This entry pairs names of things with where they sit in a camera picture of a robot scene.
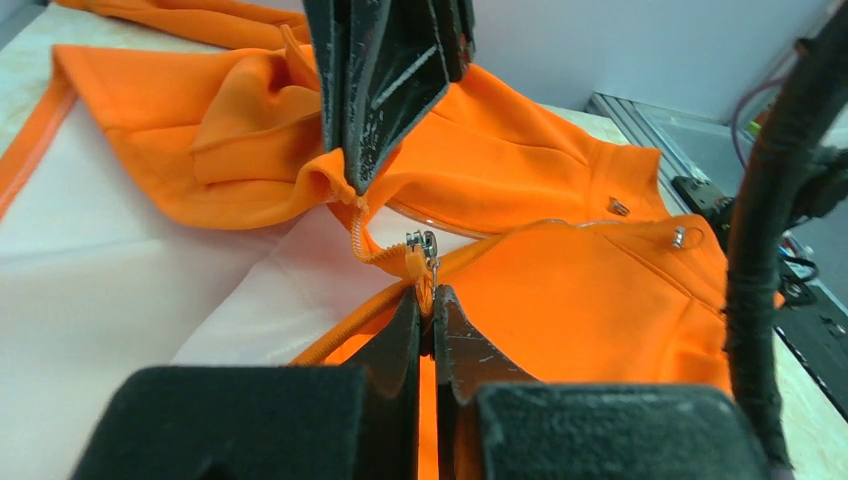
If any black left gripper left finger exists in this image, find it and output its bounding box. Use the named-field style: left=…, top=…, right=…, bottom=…
left=73, top=291, right=421, bottom=479

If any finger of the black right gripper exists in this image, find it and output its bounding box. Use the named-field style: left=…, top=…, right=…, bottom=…
left=303, top=0, right=361, bottom=193
left=344, top=0, right=475, bottom=196

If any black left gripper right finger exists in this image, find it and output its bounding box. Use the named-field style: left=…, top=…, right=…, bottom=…
left=433, top=286, right=772, bottom=479

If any orange fleece jacket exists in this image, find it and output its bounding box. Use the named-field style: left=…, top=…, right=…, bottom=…
left=0, top=0, right=786, bottom=480

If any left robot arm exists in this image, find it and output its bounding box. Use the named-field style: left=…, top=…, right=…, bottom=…
left=74, top=1, right=847, bottom=479

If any aluminium front rail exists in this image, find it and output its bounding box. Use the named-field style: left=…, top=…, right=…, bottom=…
left=585, top=93, right=743, bottom=195

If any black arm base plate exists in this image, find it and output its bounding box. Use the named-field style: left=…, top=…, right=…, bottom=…
left=671, top=176, right=847, bottom=416

